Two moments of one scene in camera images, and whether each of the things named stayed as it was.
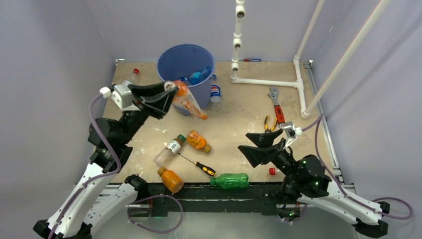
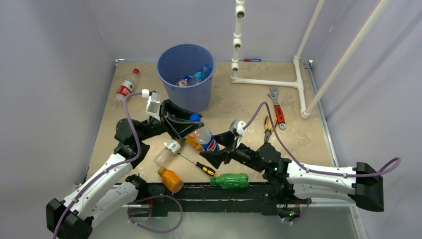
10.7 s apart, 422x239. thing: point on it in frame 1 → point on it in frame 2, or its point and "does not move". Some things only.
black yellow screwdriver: x=205 y=169 does not move
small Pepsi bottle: x=216 y=91 → x=203 y=136
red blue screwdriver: x=252 y=59 does not move
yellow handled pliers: x=266 y=126 does not move
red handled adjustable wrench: x=278 y=111 does not move
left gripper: x=156 y=105 → x=180 y=127
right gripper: x=257 y=155 → x=227 y=139
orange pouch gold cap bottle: x=197 y=141 does not move
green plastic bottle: x=231 y=180 does not move
